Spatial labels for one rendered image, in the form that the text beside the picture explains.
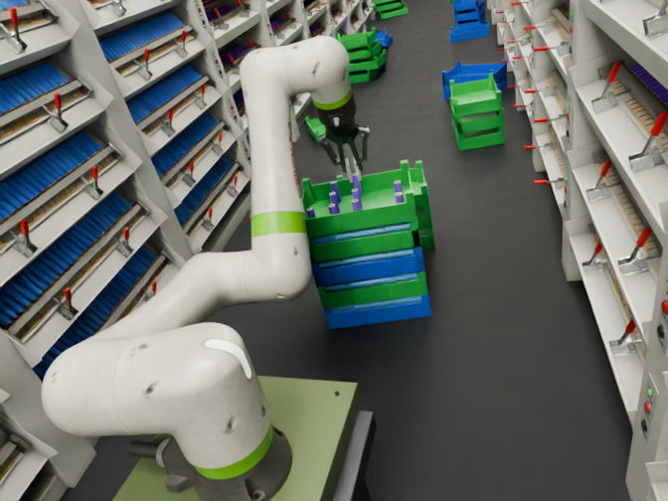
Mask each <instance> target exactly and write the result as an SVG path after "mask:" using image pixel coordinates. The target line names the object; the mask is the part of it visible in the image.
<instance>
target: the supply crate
mask: <svg viewBox="0 0 668 501"><path fill-rule="evenodd" d="M401 167H402V169H399V170H393V171H388V172H382V173H376V174H371V175H365V176H362V181H360V183H361V188H362V193H363V194H362V195H361V196H360V198H361V203H362V208H363V210H358V211H354V209H353V205H352V200H354V199H353V194H352V190H353V189H355V187H354V182H353V183H350V180H349V179H343V180H337V185H338V189H339V193H340V198H341V203H339V208H340V212H341V213H340V214H334V215H330V212H329V208H328V206H329V205H330V204H331V200H330V196H329V194H330V193H331V192H332V188H331V184H330V183H331V182H326V183H321V184H315V185H311V183H310V180H309V178H304V179H302V185H303V188H304V191H303V196H302V202H303V206H304V210H305V214H304V218H305V224H306V231H307V236H308V237H309V238H314V237H320V236H327V235H333V234H339V233H345V232H351V231H357V230H364V229H369V228H375V227H381V226H387V225H393V224H400V223H406V222H412V221H417V220H418V218H417V211H416V204H415V198H414V191H413V187H412V181H411V176H410V170H409V163H408V160H403V161H401ZM398 180H399V181H401V184H402V190H403V196H404V202H403V203H398V204H397V202H396V196H395V194H396V191H395V185H394V182H395V181H398ZM309 207H312V208H313V210H314V214H315V217H316V218H310V219H309V218H308V215H307V211H306V209H307V208H309Z"/></svg>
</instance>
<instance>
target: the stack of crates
mask: <svg viewBox="0 0 668 501"><path fill-rule="evenodd" d="M416 166H417V168H412V169H409V170H410V176H411V181H412V187H413V191H414V198H415V204H416V211H417V223H418V230H419V237H420V243H421V250H422V251H424V250H431V249H435V244H434V237H433V229H432V221H431V214H430V206H429V198H428V191H427V184H426V182H425V179H424V175H423V171H422V165H421V161H416Z"/></svg>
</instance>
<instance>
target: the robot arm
mask: <svg viewBox="0 0 668 501"><path fill-rule="evenodd" d="M240 80H241V85H242V90H243V95H244V100H245V106H246V112H247V120H248V128H249V139H250V177H251V185H250V219H251V250H246V251H236V252H204V253H200V254H197V255H195V256H193V257H192V258H191V259H189V260H188V261H187V262H186V263H185V265H184V266H183V267H182V269H181V270H180V271H179V272H178V273H177V274H176V276H175V277H174V278H173V279H172V280H171V281H170V282H169V283H168V284H167V285H166V286H165V287H164V288H162V289H161V290H160V291H159V292H158V293H157V294H156V295H154V296H153V297H152V298H151V299H149V300H148V301H147V302H146V303H144V304H143V305H142V306H140V307H139V308H138V309H136V310H135V311H133V312H132V313H130V314H129V315H127V316H126V317H124V318H123V319H121V320H120V321H118V322H116V323H115V324H113V325H111V326H110V327H108V328H106V329H105V330H103V331H101V332H99V333H97V334H96V335H94V336H92V337H90V338H88V339H86V340H84V341H82V342H80V343H78V344H77V345H75V346H73V347H71V348H70V349H68V350H66V351H65V352H63V353H62V354H61V355H60V356H59V357H58V358H57V359H56V360H55V361H54V362H53V363H52V365H51V366H50V368H49V369H48V371H47V373H46V375H45V378H44V381H43V385H42V404H43V407H44V410H45V412H46V414H47V416H48V418H49V419H50V420H51V422H52V423H53V424H54V425H55V426H57V427H58V428H59V429H61V430H63V431H65V432H67V433H69V434H72V435H76V436H110V435H134V434H158V433H169V434H172V437H171V438H167V439H165V440H163V441H162V442H161V443H160V444H157V443H150V442H142V441H135V440H133V441H131V442H130V443H129V445H128V449H127V452H128V454H129V455H132V456H139V457H146V458H152V459H156V460H157V463H158V464H159V465H160V466H162V467H165V469H166V471H167V474H168V478H167V480H166V481H165V486H166V487H167V489H168V490H169V491H170V492H176V493H181V492H183V491H185V490H186V489H188V488H190V487H192V486H193V485H194V487H195V491H196V493H197V495H198V496H199V498H200V500H201V501H269V500H270V499H271V498H272V497H273V496H274V495H275V494H276V493H277V492H278V491H279V490H280V488H281V487H282V486H283V484H284V483H285V481H286V479H287V477H288V475H289V472H290V469H291V464H292V452H291V448H290V445H289V442H288V439H287V437H286V436H285V434H284V433H283V432H282V431H281V430H280V429H279V428H277V427H276V426H274V425H272V424H271V415H270V410H269V407H268V405H267V402H266V399H265V396H264V394H263V391H262V388H261V386H260V383H259V381H258V378H257V375H256V373H255V370H254V367H253V365H252V362H251V358H250V356H249V353H248V351H247V348H246V346H245V343H244V341H243V339H242V337H241V336H240V335H239V333H238V332H237V331H235V330H234V329H233V328H231V327H229V326H227V325H224V324H220V323H204V322H205V321H206V320H207V319H208V318H210V317H211V316H212V315H213V314H215V313H216V312H217V311H219V310H220V309H221V308H224V307H228V306H232V305H237V304H243V303H251V302H288V301H292V300H294V299H296V298H298V297H299V296H301V295H302V294H303V293H304V292H305V291H306V289H307V288H308V286H309V284H310V281H311V276H312V269H311V259H310V251H309V243H308V236H307V231H306V224H305V218H304V214H305V210H304V206H303V202H302V197H301V192H300V188H299V183H298V177H297V172H296V166H295V159H294V151H293V143H292V132H291V117H290V110H289V99H290V97H291V96H292V95H294V94H299V93H307V92H309V93H310V95H311V98H312V101H313V104H314V107H315V110H316V113H317V116H318V119H319V121H320V122H321V123H323V124H324V126H325V129H326V131H325V133H326V134H324V135H323V136H322V135H319V136H318V144H319V145H320V146H321V147H323V148H324V150H325V151H326V153H327V155H328V156H329V158H330V159H331V161H332V163H333V164H334V166H338V165H341V166H342V169H343V172H344V173H348V176H349V180H350V183H353V177H352V172H351V168H350V164H349V160H348V158H346V159H345V155H344V149H343V144H349V146H350V147H351V150H352V153H353V155H354V166H355V169H356V172H357V175H358V179H359V181H362V175H361V170H363V163H362V161H363V160H364V161H366V160H367V140H368V138H369V136H370V130H369V126H365V127H364V128H363V127H360V126H359V125H358V124H357V123H356V119H355V113H356V104H355V100H354V95H353V92H352V88H351V84H350V78H349V57H348V54H347V51H346V49H345V48H344V46H343V45H342V44H341V43H340V42H339V41H337V40H336V39H334V38H332V37H328V36H318V37H314V38H311V39H308V40H305V41H302V42H298V43H294V44H291V45H287V46H280V47H272V48H262V49H256V50H253V51H251V52H250V53H248V54H247V55H246V56H245V58H244V59H243V61H242V63H241V66H240ZM358 133H360V135H361V136H362V153H361V154H360V153H359V150H358V147H357V145H356V142H355V138H356V137H357V135H358ZM328 139H329V140H331V141H332V142H334V143H336V144H337V148H338V152H339V157H340V158H338V156H337V155H336V153H335V151H334V150H333V148H332V146H331V145H330V143H329V141H328Z"/></svg>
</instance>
